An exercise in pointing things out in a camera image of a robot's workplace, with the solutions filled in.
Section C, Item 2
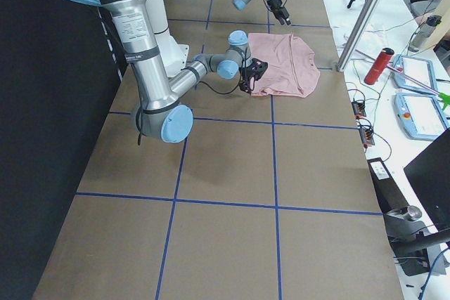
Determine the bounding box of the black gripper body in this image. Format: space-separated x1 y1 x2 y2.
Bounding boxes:
239 67 253 93
267 0 283 15

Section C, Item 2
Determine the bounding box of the pink snoopy t-shirt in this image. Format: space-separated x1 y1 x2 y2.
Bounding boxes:
248 33 320 98

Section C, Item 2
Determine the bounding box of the red thermos bottle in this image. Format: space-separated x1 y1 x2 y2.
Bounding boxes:
364 47 394 85

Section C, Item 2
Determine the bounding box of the orange black connector board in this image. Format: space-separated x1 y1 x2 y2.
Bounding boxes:
351 100 366 119

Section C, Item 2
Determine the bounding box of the grey water bottle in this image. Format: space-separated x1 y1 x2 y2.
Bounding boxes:
409 15 442 52

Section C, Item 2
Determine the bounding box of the far blue teach pendant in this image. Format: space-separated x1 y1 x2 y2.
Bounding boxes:
391 55 437 95

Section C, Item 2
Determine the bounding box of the blue teach pendant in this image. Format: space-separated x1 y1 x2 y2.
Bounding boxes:
391 55 437 95
394 93 449 141

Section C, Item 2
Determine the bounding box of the near blue teach pendant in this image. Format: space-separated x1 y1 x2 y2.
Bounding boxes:
394 93 449 141

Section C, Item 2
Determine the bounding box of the reacher stick with green tip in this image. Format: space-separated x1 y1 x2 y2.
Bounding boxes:
356 49 449 110

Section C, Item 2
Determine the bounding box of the black power box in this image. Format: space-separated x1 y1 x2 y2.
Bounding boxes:
367 157 409 220

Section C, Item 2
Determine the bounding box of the black monitor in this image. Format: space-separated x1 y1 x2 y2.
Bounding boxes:
384 130 449 276

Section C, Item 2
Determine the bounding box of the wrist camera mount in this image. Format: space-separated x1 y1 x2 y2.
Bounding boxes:
245 58 269 81

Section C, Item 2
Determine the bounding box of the aluminium frame post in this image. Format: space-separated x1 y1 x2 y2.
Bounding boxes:
336 0 380 72

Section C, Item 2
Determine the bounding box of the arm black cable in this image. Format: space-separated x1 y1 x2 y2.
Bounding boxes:
136 45 254 147

